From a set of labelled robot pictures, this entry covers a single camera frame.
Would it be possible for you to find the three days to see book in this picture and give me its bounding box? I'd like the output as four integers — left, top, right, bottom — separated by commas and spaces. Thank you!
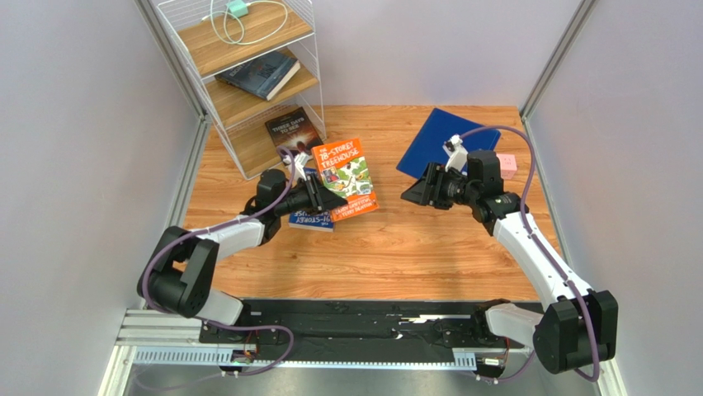
265, 106, 323, 160

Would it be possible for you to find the orange 78-storey treehouse book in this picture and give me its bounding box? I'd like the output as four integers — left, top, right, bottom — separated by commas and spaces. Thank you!
312, 138, 380, 220

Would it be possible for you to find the blue file folder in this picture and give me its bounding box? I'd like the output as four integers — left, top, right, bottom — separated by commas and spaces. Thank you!
396, 108, 501, 179

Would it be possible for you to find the nineteen eighty-four book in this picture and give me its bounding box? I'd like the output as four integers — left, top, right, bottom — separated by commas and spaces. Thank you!
215, 51, 301, 101

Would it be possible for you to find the white charger cable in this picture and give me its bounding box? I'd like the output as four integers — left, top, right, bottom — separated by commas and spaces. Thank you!
201, 0, 290, 47

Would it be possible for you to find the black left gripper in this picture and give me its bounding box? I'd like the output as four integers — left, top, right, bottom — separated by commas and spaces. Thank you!
275, 172, 348, 217

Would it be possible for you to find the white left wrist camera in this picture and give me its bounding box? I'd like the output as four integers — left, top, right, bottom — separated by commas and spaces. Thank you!
290, 152, 311, 177

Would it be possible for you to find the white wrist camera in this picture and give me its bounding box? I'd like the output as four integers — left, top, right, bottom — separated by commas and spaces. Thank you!
290, 152, 311, 177
442, 134, 468, 172

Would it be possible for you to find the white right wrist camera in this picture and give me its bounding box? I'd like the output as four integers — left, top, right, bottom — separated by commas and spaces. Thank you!
442, 134, 468, 172

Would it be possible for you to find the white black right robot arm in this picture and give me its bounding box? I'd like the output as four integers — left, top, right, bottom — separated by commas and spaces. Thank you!
401, 150, 619, 382

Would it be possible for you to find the white wire wooden shelf rack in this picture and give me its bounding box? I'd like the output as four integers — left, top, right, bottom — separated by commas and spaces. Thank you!
154, 1, 327, 179

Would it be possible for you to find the mint green charger block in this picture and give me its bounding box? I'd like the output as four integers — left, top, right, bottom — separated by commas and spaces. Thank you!
225, 0, 249, 18

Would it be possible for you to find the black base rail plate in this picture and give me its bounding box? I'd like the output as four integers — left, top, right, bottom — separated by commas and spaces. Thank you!
199, 299, 524, 363

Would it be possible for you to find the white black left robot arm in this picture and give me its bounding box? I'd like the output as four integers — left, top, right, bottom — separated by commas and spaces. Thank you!
137, 169, 347, 325

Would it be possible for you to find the pink cube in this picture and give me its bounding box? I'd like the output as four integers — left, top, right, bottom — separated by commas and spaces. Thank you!
497, 153, 518, 180

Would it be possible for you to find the blue 91-storey treehouse book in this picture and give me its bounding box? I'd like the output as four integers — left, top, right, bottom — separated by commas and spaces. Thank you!
286, 167, 334, 232

